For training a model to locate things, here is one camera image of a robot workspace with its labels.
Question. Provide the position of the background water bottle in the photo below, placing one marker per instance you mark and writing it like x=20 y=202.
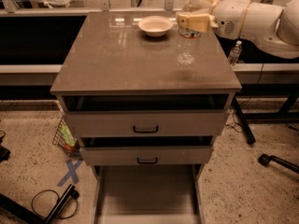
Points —
x=235 y=53

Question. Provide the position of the top grey drawer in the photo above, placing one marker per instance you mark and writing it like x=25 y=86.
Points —
x=176 y=115

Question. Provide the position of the bottom open drawer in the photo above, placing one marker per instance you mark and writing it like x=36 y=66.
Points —
x=148 y=194

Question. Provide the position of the black stand leg left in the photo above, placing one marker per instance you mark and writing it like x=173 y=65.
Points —
x=46 y=206

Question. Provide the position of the grey drawer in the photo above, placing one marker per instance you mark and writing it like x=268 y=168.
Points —
x=176 y=115
x=168 y=149

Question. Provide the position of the white bowl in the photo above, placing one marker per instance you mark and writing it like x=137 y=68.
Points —
x=155 y=26

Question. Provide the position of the black table leg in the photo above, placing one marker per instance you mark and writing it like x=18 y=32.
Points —
x=244 y=124

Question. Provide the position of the grey drawer cabinet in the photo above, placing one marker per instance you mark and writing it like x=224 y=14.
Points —
x=112 y=56

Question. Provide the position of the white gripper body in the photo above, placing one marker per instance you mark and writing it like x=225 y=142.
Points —
x=230 y=19

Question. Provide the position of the wire basket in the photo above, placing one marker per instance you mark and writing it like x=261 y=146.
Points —
x=59 y=141

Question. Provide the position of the blue tape cross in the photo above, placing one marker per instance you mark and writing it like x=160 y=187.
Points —
x=72 y=167

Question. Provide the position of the black top drawer handle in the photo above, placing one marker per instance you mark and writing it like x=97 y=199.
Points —
x=154 y=129

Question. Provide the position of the middle grey drawer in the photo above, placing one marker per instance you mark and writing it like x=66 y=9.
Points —
x=168 y=149

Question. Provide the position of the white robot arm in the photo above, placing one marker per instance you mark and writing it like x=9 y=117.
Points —
x=272 y=29

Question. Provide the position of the clear water bottle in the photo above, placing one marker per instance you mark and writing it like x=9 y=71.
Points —
x=190 y=6

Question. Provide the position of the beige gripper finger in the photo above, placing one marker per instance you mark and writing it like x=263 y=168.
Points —
x=209 y=5
x=199 y=22

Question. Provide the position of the green packet in basket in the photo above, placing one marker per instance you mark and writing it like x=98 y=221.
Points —
x=67 y=135

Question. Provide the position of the black chair caster leg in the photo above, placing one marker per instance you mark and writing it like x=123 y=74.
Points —
x=265 y=159

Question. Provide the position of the black drawer handle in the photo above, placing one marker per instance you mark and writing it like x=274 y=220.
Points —
x=146 y=161
x=154 y=129

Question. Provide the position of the black middle drawer handle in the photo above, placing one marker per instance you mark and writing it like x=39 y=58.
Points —
x=146 y=161

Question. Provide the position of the long grey bench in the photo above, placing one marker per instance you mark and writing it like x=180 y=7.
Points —
x=247 y=73

